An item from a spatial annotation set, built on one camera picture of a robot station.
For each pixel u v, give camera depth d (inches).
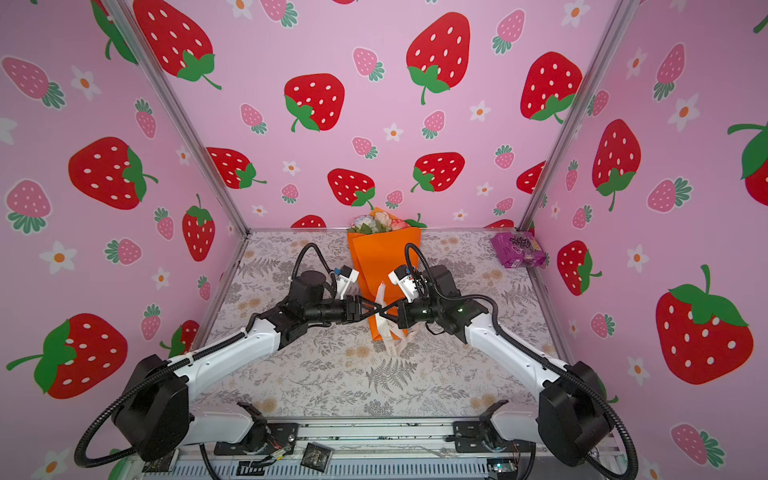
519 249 42.3
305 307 24.7
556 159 38.2
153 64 30.0
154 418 16.1
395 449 28.8
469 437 28.9
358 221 45.3
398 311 28.4
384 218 45.8
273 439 28.8
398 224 46.5
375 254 44.6
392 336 30.7
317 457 27.6
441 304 24.3
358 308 27.6
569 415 15.9
